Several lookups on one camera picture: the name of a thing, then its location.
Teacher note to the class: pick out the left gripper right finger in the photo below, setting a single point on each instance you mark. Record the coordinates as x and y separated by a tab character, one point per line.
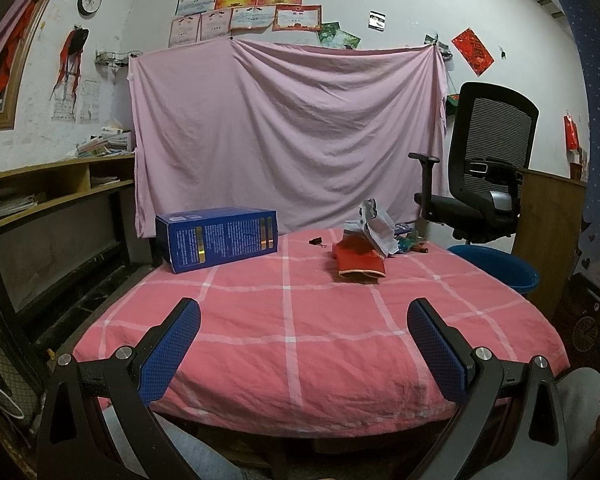
508	421

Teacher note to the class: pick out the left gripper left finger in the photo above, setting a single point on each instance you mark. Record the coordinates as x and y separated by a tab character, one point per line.
74	441

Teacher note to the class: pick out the red paper packet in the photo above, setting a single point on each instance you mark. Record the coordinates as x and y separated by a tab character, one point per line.
356	257

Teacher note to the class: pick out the blue plastic trash bucket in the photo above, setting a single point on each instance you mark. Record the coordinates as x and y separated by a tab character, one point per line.
507	268

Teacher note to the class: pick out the wooden desk panel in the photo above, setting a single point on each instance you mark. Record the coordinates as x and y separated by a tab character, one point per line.
548	233

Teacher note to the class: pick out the pink checkered table cloth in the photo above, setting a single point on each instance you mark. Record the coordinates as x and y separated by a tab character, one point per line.
289	348

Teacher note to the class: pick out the blue cardboard box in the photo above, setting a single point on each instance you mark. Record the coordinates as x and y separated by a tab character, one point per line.
198	239

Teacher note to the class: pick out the black binder clip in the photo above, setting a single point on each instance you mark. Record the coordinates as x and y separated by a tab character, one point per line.
317	241

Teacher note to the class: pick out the black mesh office chair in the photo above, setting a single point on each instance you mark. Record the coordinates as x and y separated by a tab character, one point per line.
491	146

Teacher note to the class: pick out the stack of papers on shelf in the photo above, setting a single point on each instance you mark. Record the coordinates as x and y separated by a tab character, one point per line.
111	141

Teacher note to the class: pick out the pink hanging bedsheet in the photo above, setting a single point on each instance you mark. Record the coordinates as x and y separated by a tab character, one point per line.
306	131

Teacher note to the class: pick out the red framed certificate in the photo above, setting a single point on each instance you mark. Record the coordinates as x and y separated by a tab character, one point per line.
289	17

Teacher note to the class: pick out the wooden wall shelf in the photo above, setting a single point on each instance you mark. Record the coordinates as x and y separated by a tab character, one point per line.
29	192

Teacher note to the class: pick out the red hanging wall charm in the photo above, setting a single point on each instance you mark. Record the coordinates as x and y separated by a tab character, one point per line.
571	134

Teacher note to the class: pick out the red square wall poster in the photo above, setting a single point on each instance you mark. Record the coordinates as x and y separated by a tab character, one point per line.
473	51

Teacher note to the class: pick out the red tassel wall ornament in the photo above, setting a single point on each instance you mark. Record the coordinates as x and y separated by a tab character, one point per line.
70	59

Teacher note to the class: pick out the round wall clock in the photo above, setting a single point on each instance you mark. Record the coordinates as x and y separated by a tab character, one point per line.
88	7

